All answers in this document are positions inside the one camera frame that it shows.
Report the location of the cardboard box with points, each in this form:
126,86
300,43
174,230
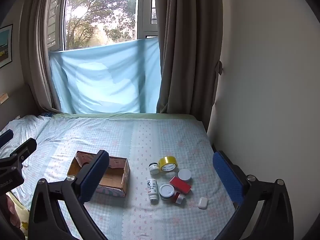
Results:
115,177

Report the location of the yellow tape roll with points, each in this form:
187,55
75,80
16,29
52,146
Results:
161,165

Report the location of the patterned pillow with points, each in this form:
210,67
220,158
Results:
22,127

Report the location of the white green-label jar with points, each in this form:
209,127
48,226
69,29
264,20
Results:
166,191

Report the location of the white pill bottle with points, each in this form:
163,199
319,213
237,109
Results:
152,187

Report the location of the yellow floral blanket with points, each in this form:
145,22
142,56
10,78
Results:
23,220

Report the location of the white round jar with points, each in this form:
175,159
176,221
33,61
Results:
184,174

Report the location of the framed wall picture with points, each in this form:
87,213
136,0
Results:
5,46

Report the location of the person's left hand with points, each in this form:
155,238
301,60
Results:
8,208

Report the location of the red and silver jar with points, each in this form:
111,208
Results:
179,198

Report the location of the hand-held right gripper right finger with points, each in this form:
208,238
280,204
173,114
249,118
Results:
226,175

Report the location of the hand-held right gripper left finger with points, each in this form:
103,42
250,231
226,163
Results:
93,175

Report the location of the brown curtain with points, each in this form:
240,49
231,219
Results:
187,55
37,55

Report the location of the red rectangular box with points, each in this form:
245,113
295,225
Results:
180,185

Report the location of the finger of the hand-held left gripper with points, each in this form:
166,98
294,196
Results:
6,137
25,150

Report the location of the light blue cloth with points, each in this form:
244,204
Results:
100,80

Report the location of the small dark-lid jar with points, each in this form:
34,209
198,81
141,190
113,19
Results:
154,167

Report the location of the window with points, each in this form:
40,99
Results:
100,12

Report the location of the small wall plaque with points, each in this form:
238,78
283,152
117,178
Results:
3,98

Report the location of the white earbuds case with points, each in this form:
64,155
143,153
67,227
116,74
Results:
203,203

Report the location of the curtain tieback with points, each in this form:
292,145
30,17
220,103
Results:
220,67

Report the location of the checked floral bed sheet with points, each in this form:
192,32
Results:
140,140

